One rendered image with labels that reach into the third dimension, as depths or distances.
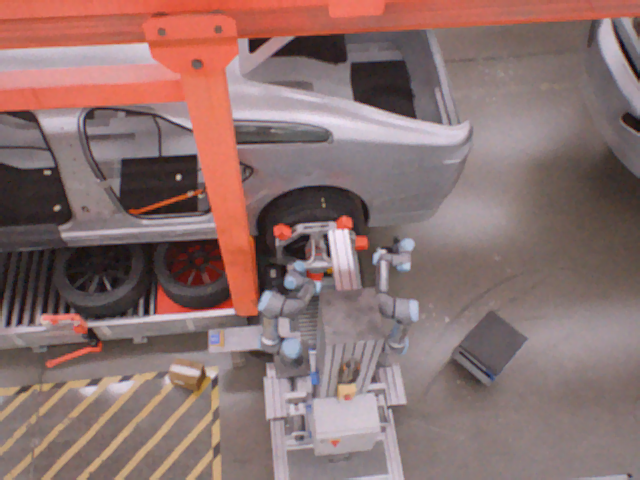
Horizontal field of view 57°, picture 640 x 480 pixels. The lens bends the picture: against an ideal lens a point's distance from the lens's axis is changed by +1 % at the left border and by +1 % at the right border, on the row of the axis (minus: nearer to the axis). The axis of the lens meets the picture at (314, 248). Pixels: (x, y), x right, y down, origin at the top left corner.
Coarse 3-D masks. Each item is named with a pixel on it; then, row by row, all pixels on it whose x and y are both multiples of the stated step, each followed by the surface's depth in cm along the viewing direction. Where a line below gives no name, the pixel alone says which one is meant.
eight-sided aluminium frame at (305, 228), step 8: (304, 224) 386; (312, 224) 386; (320, 224) 386; (328, 224) 386; (296, 232) 385; (304, 232) 383; (312, 232) 385; (320, 232) 386; (352, 232) 399; (280, 240) 395; (288, 240) 391; (352, 240) 399; (280, 248) 398; (352, 248) 409; (280, 256) 408; (288, 256) 420; (352, 256) 418; (288, 264) 420
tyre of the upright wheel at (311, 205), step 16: (288, 192) 396; (304, 192) 392; (320, 192) 393; (336, 192) 397; (272, 208) 403; (288, 208) 391; (304, 208) 386; (320, 208) 386; (336, 208) 390; (352, 208) 402; (272, 224) 398; (288, 224) 389; (352, 224) 398; (272, 240) 405
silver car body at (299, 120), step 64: (0, 64) 321; (64, 64) 323; (128, 64) 327; (256, 64) 327; (320, 64) 479; (384, 64) 490; (0, 128) 432; (64, 128) 328; (128, 128) 445; (256, 128) 338; (320, 128) 343; (384, 128) 349; (448, 128) 360; (0, 192) 423; (64, 192) 366; (128, 192) 434; (192, 192) 427; (256, 192) 382; (384, 192) 393; (448, 192) 407
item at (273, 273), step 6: (270, 264) 454; (276, 264) 454; (264, 270) 456; (270, 270) 446; (276, 270) 446; (282, 270) 459; (264, 276) 453; (270, 276) 443; (276, 276) 444; (282, 276) 454; (264, 282) 456; (264, 288) 441; (276, 288) 441
